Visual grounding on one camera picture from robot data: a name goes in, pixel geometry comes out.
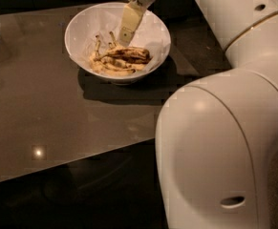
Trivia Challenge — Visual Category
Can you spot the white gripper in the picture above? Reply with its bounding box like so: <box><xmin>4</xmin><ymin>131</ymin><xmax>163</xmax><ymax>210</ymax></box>
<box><xmin>118</xmin><ymin>0</ymin><xmax>156</xmax><ymax>45</ymax></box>

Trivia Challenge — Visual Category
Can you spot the brown spotted banana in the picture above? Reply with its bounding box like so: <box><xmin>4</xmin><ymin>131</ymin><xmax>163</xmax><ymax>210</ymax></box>
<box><xmin>96</xmin><ymin>46</ymin><xmax>152</xmax><ymax>63</ymax></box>

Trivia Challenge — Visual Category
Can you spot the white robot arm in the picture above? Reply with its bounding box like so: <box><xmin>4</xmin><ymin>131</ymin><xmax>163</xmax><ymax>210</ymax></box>
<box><xmin>155</xmin><ymin>0</ymin><xmax>278</xmax><ymax>229</ymax></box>

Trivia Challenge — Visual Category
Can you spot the white paper bowl liner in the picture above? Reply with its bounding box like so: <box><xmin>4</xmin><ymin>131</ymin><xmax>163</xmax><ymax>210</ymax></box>
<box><xmin>84</xmin><ymin>11</ymin><xmax>168</xmax><ymax>78</ymax></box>

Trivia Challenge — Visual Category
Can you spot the white ceramic bowl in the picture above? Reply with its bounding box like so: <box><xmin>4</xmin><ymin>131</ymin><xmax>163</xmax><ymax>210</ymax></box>
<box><xmin>64</xmin><ymin>2</ymin><xmax>171</xmax><ymax>85</ymax></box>

